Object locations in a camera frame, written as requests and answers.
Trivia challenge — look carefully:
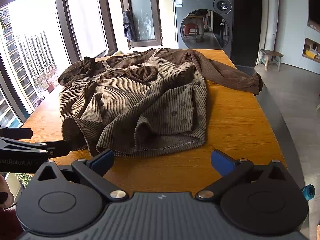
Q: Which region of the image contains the blue hanging cloth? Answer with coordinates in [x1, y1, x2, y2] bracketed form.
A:
[122, 9, 138, 43]

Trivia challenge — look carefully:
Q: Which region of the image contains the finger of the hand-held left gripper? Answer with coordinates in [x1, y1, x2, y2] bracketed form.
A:
[0, 127, 33, 139]
[0, 137, 73, 159]

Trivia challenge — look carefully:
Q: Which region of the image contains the brown corduroy garment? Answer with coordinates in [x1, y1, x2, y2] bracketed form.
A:
[58, 48, 263, 158]

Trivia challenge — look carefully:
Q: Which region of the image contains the grey washing machine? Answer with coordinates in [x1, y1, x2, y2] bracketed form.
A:
[174, 0, 234, 50]

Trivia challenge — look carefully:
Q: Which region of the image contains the white drain pipe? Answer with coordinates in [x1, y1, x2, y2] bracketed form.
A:
[261, 0, 278, 51]

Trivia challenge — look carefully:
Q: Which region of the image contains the green potted plant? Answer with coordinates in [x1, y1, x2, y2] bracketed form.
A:
[14, 172, 33, 188]

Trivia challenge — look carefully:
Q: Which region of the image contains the green palm plant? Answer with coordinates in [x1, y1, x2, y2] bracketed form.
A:
[0, 7, 12, 32]

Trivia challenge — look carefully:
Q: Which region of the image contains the frosted glass casement window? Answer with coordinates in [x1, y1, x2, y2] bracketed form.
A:
[119, 0, 165, 50]

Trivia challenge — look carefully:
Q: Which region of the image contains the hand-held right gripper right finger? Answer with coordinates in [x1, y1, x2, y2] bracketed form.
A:
[196, 149, 289, 202]

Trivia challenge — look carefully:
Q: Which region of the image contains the small wooden stool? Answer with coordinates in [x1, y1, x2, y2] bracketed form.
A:
[258, 49, 284, 72]

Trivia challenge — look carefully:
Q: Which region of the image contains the person's left hand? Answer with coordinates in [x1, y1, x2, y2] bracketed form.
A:
[0, 174, 15, 209]

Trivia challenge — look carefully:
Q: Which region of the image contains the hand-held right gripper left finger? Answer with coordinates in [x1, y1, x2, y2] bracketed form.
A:
[32, 149, 129, 203]

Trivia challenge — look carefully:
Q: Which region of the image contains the large brown-framed window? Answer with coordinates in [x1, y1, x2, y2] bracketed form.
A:
[0, 0, 118, 128]

